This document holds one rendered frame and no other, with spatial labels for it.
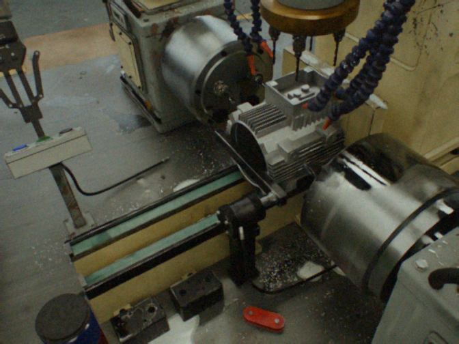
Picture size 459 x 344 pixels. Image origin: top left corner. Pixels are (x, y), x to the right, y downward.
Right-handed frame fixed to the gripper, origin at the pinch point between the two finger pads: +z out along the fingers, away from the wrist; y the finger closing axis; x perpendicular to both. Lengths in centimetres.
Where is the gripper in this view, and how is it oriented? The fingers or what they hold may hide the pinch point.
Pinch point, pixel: (35, 121)
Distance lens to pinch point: 104.0
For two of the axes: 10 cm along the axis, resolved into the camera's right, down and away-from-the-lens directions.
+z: 2.8, 9.0, 3.2
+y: 8.5, -3.9, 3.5
